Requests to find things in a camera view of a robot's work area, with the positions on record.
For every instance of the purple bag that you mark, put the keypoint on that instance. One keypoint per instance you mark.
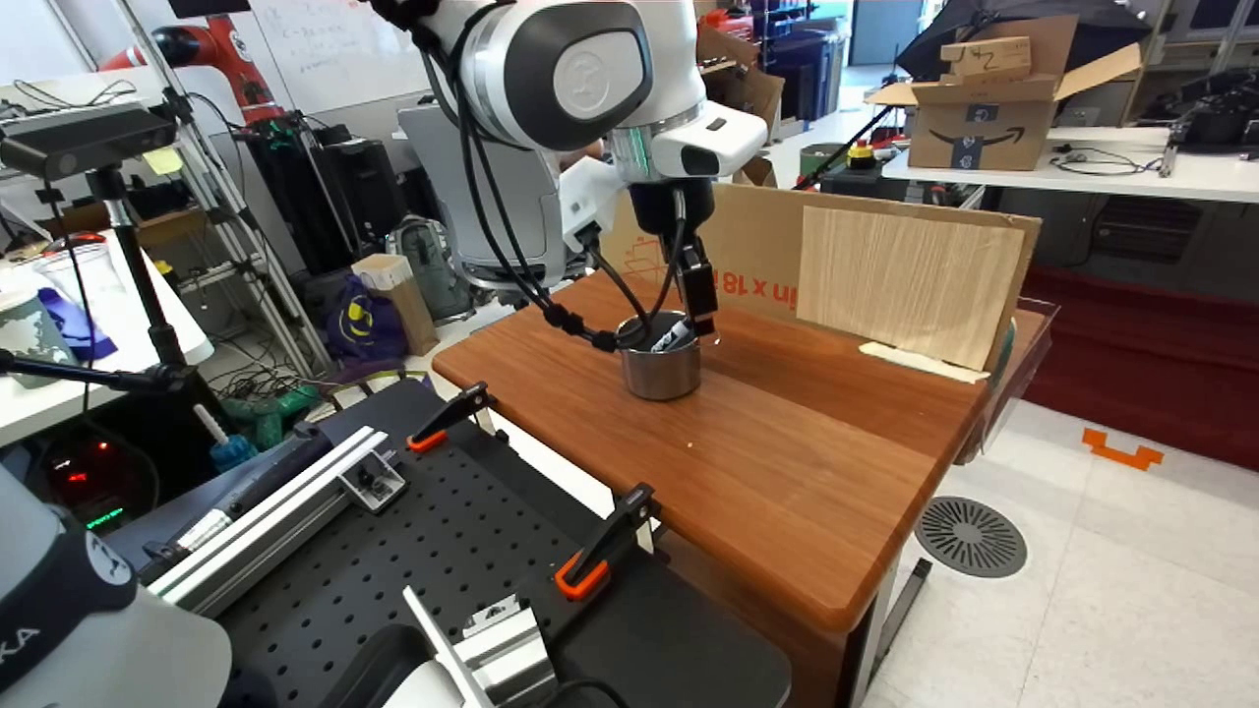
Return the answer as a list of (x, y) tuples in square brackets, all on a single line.
[(354, 321)]

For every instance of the black bag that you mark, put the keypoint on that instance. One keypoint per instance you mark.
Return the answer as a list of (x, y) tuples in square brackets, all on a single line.
[(1221, 113)]

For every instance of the black box with red lights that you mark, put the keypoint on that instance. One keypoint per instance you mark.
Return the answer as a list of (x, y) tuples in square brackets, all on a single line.
[(92, 476)]

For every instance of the open Amazon cardboard box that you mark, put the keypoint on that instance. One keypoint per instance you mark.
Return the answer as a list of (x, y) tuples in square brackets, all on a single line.
[(998, 113)]

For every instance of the white work table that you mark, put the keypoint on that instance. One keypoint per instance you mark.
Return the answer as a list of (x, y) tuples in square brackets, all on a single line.
[(1153, 178)]

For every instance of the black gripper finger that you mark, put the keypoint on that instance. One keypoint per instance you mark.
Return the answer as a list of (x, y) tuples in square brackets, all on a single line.
[(666, 292), (699, 288)]

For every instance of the black tripod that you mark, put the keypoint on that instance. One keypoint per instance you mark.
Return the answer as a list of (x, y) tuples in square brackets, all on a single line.
[(145, 300)]

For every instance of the round metal floor drain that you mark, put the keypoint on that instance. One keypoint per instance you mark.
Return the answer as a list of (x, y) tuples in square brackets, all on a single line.
[(971, 535)]

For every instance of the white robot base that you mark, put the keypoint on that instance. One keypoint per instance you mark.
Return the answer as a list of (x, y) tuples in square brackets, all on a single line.
[(80, 631)]

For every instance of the pale wooden strip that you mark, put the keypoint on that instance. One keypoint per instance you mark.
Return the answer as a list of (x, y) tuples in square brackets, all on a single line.
[(924, 362)]

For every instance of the silver metal stand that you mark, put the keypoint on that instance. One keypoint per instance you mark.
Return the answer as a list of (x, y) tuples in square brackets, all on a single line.
[(251, 260)]

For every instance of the black computer tower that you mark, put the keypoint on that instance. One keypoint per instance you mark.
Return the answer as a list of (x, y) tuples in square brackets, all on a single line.
[(329, 197)]

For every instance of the small metal pot cup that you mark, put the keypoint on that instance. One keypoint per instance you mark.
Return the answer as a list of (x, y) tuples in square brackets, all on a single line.
[(659, 371)]

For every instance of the grey camera on tripod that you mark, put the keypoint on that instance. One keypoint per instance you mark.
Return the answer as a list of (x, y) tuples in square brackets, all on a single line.
[(80, 140)]

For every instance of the light wooden board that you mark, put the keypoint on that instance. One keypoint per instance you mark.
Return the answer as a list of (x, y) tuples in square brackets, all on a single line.
[(908, 275)]

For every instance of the green tool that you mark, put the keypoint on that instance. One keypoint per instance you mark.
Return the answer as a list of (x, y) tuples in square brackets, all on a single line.
[(270, 409)]

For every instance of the white side table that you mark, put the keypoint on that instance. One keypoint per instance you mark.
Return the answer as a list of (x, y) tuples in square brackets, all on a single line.
[(80, 341)]

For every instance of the aluminium extrusion rail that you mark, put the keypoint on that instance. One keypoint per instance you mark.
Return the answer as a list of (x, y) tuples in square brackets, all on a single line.
[(270, 515)]

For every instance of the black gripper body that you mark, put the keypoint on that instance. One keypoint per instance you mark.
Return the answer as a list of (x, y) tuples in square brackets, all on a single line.
[(669, 201)]

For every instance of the black and white marker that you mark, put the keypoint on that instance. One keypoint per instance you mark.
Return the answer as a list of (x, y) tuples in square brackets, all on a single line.
[(673, 336)]

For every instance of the blue cloth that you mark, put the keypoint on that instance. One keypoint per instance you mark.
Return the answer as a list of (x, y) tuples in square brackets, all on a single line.
[(72, 326)]

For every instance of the small beige carton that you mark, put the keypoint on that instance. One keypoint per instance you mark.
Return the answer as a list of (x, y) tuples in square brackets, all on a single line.
[(399, 295)]

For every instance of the brown cardboard box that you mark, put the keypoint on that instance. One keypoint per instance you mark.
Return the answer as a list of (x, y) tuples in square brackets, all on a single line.
[(750, 257), (750, 84)]

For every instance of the black perforated breadboard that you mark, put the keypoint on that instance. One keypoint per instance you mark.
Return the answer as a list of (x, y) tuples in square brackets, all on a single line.
[(487, 552)]

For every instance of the silver metal bracket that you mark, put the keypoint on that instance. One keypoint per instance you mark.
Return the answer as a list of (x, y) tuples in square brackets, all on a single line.
[(495, 652)]

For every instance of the metal table leg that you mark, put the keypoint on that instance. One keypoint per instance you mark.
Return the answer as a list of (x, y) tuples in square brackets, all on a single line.
[(901, 616)]

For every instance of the black orange bar clamp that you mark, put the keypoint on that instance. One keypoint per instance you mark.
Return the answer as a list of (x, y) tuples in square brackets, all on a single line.
[(447, 417), (605, 543)]

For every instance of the red machine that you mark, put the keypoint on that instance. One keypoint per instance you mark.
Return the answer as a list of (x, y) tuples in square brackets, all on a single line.
[(222, 60)]

